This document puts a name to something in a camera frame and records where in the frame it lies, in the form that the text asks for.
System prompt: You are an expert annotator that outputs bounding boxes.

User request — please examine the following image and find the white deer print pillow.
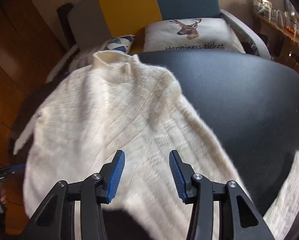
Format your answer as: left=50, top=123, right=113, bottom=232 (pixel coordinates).
left=143, top=18, right=245, bottom=54

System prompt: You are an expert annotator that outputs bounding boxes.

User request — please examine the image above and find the wooden shelf with jars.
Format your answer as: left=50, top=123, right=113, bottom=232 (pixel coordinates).
left=253, top=0, right=299, bottom=74

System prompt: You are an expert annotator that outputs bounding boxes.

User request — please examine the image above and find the white knitted sweater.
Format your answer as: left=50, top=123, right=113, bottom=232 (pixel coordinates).
left=13, top=50, right=299, bottom=240

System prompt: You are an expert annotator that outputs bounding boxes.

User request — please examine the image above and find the black sofa leg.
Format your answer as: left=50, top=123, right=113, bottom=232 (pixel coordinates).
left=57, top=3, right=76, bottom=48

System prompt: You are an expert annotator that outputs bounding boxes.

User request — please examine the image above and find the grey yellow blue sofa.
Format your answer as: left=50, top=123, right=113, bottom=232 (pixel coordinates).
left=45, top=0, right=272, bottom=83

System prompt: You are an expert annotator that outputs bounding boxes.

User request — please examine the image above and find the black leather ottoman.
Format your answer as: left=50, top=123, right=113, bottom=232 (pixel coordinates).
left=9, top=50, right=299, bottom=240

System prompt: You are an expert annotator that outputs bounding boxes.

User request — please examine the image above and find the blue triangle pattern pillow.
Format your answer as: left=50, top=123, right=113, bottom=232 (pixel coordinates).
left=104, top=35, right=135, bottom=54

